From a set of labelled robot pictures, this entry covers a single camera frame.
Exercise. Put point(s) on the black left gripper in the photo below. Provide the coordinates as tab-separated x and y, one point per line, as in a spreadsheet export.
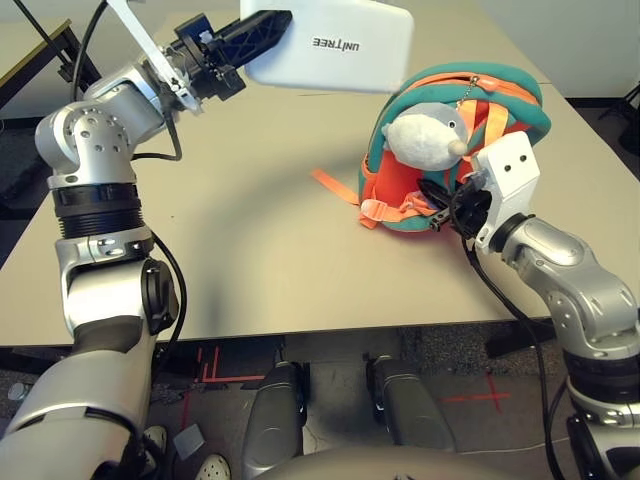
205	55

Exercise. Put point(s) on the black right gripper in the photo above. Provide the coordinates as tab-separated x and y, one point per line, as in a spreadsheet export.
472	210

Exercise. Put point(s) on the white Unitree box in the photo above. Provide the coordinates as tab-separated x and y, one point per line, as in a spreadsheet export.
350	60

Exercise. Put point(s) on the orange teal backpack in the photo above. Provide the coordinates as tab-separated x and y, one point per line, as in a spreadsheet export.
520	110

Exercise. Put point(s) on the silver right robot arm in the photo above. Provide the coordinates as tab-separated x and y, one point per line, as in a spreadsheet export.
575	285

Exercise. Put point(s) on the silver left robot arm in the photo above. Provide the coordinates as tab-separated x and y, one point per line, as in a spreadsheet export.
95	140

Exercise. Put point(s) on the grey white plush seal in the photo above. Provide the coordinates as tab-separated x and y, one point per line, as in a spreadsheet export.
425	140

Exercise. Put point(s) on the grey robot right leg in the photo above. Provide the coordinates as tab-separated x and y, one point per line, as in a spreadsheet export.
410	410

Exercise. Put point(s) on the grey robot leg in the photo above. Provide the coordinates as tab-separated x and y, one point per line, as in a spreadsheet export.
410	410
272	420

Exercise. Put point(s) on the grey robot torso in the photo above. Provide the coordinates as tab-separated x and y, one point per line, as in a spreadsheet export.
380	467

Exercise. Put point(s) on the grey robot left leg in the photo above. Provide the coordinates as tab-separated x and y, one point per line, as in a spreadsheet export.
272	420

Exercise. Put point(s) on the dark foam floor mat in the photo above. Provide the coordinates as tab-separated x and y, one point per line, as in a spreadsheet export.
20	170

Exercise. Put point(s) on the white perforated shoe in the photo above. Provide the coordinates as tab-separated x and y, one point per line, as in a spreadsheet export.
215	467
156	440

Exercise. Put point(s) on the grey square floor plate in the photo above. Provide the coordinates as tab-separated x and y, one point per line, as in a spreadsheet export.
189	442

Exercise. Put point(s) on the grey can on floor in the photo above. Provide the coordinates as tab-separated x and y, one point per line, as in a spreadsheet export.
17	391

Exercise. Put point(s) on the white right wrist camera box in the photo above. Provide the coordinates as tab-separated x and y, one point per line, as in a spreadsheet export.
510	170

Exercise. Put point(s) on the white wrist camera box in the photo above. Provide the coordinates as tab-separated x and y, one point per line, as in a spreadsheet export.
510	170
145	45

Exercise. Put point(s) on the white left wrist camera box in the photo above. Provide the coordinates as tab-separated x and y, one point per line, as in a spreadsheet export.
145	45

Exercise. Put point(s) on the black frame side table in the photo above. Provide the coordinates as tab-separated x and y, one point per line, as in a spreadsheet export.
75	55

